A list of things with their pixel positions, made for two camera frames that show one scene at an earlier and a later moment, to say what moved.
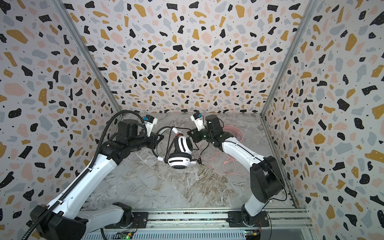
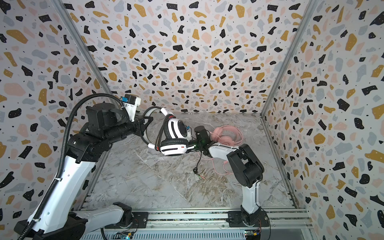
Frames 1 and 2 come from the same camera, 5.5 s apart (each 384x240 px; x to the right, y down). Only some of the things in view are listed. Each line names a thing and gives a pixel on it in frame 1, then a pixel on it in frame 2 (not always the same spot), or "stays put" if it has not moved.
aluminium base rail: [208, 224] stays put
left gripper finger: [153, 140] -> [144, 126]
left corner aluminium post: [89, 53] stays put
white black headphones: [183, 146] -> [172, 138]
